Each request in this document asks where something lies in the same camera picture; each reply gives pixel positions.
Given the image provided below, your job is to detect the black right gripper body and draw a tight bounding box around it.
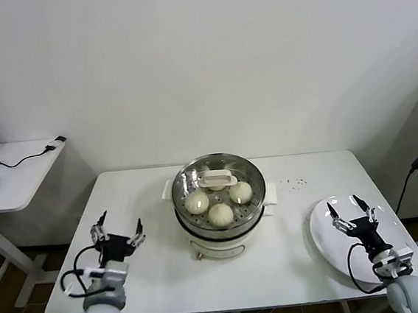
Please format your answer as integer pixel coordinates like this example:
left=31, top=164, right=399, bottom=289
left=346, top=214, right=395, bottom=263

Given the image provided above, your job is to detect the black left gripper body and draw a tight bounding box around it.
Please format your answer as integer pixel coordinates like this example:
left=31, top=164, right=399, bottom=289
left=93, top=233, right=138, bottom=267

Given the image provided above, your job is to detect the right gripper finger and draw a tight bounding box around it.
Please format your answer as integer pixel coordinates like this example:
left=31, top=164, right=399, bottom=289
left=326, top=200, right=355, bottom=234
left=352, top=193, right=379, bottom=226

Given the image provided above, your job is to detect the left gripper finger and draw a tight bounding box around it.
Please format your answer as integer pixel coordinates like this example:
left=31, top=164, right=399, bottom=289
left=88, top=210, right=111, bottom=243
left=124, top=217, right=148, bottom=250

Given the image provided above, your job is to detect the glass lid cream handle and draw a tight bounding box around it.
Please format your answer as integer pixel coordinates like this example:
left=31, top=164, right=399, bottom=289
left=168, top=149, right=272, bottom=236

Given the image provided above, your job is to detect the stainless steel steamer basket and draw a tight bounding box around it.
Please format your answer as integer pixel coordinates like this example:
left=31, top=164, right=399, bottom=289
left=159, top=148, right=284, bottom=245

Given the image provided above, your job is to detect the white round plate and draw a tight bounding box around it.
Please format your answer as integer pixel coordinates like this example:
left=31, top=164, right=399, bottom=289
left=305, top=189, right=414, bottom=291

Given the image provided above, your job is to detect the cream electric cooker base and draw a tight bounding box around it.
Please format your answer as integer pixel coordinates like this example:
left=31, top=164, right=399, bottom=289
left=175, top=198, right=279, bottom=264

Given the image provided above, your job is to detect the white side desk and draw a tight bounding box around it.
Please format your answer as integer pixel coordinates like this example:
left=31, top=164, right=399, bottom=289
left=0, top=135, right=84, bottom=310

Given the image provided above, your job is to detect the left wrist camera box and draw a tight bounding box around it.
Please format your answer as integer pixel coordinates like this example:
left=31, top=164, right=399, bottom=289
left=81, top=260, right=130, bottom=288

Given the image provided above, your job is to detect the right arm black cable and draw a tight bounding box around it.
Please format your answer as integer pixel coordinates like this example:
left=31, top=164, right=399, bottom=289
left=345, top=241, right=389, bottom=296

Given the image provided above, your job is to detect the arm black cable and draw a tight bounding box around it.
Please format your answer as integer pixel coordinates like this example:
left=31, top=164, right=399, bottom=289
left=345, top=241, right=389, bottom=296
left=56, top=243, right=111, bottom=299

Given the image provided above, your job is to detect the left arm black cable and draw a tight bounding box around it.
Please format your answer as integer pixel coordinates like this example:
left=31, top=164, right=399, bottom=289
left=56, top=243, right=111, bottom=299

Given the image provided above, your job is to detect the black cable with adapter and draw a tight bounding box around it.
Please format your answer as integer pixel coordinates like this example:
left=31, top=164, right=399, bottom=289
left=0, top=134, right=71, bottom=170

